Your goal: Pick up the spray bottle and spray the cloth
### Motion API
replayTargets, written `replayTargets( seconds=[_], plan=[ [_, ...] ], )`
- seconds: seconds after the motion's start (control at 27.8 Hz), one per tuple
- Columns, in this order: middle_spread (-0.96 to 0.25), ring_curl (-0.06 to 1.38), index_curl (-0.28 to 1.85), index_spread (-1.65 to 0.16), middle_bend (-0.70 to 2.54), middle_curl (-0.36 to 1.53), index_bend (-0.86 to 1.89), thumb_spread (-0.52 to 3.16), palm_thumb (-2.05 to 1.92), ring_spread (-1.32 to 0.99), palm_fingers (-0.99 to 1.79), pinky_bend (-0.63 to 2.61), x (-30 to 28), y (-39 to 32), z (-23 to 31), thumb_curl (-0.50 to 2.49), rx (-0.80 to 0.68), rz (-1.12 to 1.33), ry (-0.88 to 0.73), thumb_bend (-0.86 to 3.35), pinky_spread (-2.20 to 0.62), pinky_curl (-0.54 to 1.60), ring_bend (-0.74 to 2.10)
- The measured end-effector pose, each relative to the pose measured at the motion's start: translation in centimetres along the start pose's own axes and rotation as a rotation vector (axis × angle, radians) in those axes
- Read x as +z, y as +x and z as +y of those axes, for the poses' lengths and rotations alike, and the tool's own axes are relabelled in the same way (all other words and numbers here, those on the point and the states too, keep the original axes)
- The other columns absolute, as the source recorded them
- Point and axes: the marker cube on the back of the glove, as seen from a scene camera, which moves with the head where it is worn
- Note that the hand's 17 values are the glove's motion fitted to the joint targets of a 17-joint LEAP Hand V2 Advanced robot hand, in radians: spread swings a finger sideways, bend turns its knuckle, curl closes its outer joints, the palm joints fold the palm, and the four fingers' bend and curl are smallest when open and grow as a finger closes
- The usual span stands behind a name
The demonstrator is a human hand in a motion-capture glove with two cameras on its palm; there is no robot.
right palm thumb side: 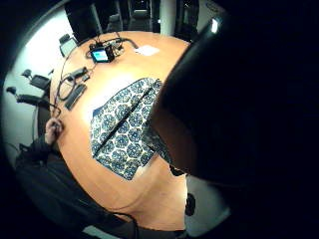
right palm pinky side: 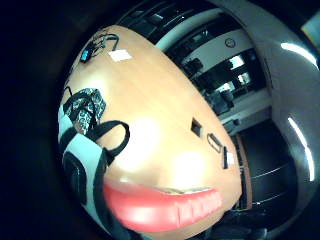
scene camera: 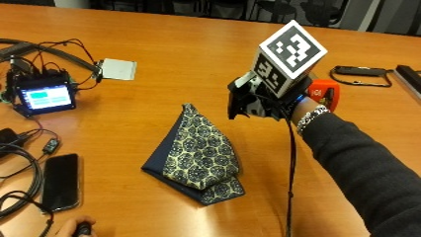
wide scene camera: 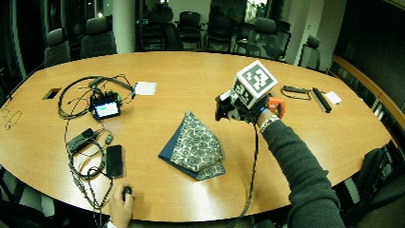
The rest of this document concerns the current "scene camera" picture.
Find black cable bundle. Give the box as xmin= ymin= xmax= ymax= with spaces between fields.
xmin=0 ymin=127 xmax=57 ymax=237

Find silver square box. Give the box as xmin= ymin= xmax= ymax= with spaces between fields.
xmin=98 ymin=57 xmax=138 ymax=82

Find thin red and black wires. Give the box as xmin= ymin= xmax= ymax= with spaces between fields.
xmin=25 ymin=38 xmax=104 ymax=93

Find black power adapter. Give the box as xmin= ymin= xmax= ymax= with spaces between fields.
xmin=0 ymin=127 xmax=20 ymax=146

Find folded blue patterned cloth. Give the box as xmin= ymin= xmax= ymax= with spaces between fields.
xmin=140 ymin=102 xmax=248 ymax=207

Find thick black cable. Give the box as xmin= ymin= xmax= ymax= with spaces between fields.
xmin=0 ymin=38 xmax=102 ymax=74

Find flat black device with cord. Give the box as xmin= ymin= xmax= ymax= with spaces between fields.
xmin=329 ymin=64 xmax=394 ymax=89

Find black smartphone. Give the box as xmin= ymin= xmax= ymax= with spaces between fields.
xmin=41 ymin=153 xmax=82 ymax=213

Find long black bar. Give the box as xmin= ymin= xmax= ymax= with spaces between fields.
xmin=392 ymin=64 xmax=421 ymax=104

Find silver bead bracelet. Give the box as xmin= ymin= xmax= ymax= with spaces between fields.
xmin=294 ymin=104 xmax=332 ymax=136

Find small black clicker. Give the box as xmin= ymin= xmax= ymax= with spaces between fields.
xmin=72 ymin=222 xmax=94 ymax=237

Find black glove cable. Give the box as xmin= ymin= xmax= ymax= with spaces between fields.
xmin=280 ymin=108 xmax=300 ymax=237

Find orange wrist-mounted device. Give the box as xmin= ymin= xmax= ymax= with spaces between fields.
xmin=305 ymin=78 xmax=342 ymax=114

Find small black display device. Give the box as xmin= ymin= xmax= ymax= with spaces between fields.
xmin=9 ymin=72 xmax=79 ymax=119

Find small black inline adapter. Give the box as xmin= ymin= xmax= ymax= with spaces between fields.
xmin=41 ymin=137 xmax=61 ymax=156

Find black chair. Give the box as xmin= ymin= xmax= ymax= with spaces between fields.
xmin=249 ymin=0 xmax=300 ymax=25
xmin=298 ymin=0 xmax=353 ymax=29

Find white cube with black markers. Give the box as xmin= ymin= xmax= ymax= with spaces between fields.
xmin=252 ymin=19 xmax=329 ymax=99

